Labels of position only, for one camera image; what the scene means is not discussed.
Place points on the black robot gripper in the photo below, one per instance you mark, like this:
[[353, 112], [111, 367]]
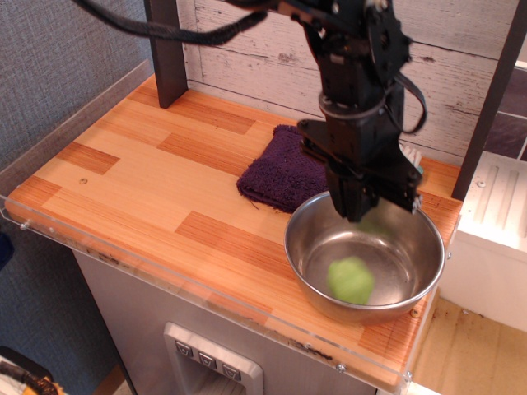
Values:
[[362, 158]]

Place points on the stainless steel bowl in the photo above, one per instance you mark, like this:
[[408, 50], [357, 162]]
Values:
[[403, 250]]

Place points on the green toy broccoli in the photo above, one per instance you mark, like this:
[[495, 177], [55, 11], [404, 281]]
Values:
[[350, 280]]

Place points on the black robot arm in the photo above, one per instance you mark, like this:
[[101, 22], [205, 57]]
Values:
[[360, 50]]

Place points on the purple folded cloth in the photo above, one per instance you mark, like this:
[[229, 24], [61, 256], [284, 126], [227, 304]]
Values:
[[283, 177]]

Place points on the teal dish brush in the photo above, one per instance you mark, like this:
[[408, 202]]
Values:
[[413, 155]]

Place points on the white toy sink unit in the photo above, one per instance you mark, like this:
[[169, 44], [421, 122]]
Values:
[[486, 269]]

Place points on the silver ice dispenser panel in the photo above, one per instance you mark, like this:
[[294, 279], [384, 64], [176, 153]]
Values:
[[201, 366]]

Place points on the grey toy fridge cabinet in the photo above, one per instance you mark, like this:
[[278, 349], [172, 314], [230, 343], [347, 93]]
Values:
[[135, 312]]

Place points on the clear acrylic left guard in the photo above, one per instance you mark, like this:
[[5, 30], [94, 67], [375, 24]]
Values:
[[48, 147]]

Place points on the dark right shelf post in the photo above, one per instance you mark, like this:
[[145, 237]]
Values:
[[506, 63]]

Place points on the dark shelf post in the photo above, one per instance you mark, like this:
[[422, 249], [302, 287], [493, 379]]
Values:
[[506, 63], [167, 56]]

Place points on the dark left shelf post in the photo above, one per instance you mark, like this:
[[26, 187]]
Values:
[[167, 56]]

